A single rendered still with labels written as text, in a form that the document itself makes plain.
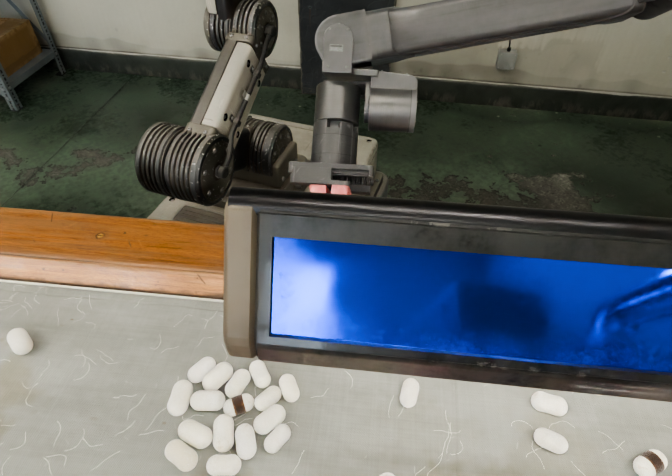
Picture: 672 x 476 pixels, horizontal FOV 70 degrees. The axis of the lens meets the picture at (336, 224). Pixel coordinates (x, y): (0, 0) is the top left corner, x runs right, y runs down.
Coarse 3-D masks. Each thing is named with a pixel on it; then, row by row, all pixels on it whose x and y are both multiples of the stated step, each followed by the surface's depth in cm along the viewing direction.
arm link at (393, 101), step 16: (336, 32) 56; (336, 48) 56; (352, 48) 56; (336, 64) 57; (352, 80) 63; (368, 80) 62; (384, 80) 59; (400, 80) 58; (416, 80) 58; (384, 96) 58; (400, 96) 58; (416, 96) 58; (384, 112) 58; (400, 112) 58; (368, 128) 60; (384, 128) 60; (400, 128) 60
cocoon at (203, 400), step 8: (200, 392) 51; (208, 392) 51; (216, 392) 51; (192, 400) 51; (200, 400) 51; (208, 400) 51; (216, 400) 51; (224, 400) 51; (200, 408) 51; (208, 408) 51; (216, 408) 51
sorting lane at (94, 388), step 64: (0, 320) 60; (64, 320) 60; (128, 320) 60; (192, 320) 60; (0, 384) 54; (64, 384) 54; (128, 384) 54; (192, 384) 54; (320, 384) 54; (384, 384) 54; (448, 384) 54; (0, 448) 49; (64, 448) 49; (128, 448) 49; (192, 448) 49; (320, 448) 49; (384, 448) 49; (448, 448) 49; (512, 448) 49; (576, 448) 49; (640, 448) 49
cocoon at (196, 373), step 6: (204, 360) 54; (210, 360) 54; (192, 366) 54; (198, 366) 54; (204, 366) 54; (210, 366) 54; (192, 372) 53; (198, 372) 53; (204, 372) 54; (192, 378) 53; (198, 378) 53
